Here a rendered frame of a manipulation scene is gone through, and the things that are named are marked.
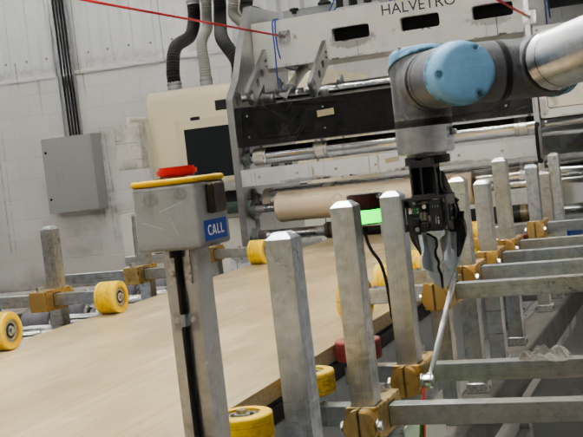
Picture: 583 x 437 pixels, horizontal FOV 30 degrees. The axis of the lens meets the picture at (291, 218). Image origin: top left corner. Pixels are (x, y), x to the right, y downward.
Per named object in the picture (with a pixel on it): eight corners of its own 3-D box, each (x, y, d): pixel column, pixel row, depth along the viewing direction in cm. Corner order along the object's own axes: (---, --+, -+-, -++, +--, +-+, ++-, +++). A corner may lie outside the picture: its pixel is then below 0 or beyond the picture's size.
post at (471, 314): (490, 401, 229) (467, 175, 227) (487, 406, 226) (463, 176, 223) (474, 402, 230) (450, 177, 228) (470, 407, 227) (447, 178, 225)
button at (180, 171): (205, 180, 109) (203, 163, 109) (186, 182, 106) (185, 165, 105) (169, 184, 111) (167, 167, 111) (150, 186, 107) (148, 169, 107)
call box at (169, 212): (232, 247, 110) (224, 171, 110) (202, 256, 104) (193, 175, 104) (171, 252, 113) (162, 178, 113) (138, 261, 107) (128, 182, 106)
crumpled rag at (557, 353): (577, 352, 178) (576, 338, 178) (573, 361, 172) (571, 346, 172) (523, 354, 181) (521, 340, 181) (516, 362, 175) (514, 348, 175)
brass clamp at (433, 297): (467, 299, 211) (464, 273, 211) (452, 310, 198) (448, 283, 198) (435, 301, 213) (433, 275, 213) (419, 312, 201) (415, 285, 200)
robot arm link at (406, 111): (399, 44, 164) (376, 53, 173) (409, 127, 164) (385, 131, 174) (456, 40, 166) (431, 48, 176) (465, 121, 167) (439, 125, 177)
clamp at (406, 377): (440, 379, 188) (437, 350, 188) (421, 398, 176) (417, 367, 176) (409, 380, 190) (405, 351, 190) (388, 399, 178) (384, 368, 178)
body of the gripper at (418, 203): (403, 237, 168) (395, 159, 168) (417, 231, 176) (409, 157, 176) (451, 232, 166) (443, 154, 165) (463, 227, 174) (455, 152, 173)
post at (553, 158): (573, 292, 369) (559, 152, 366) (572, 294, 365) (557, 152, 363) (562, 293, 370) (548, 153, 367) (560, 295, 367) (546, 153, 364)
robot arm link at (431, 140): (402, 129, 177) (461, 122, 173) (406, 159, 177) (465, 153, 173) (388, 130, 168) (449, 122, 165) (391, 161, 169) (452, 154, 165)
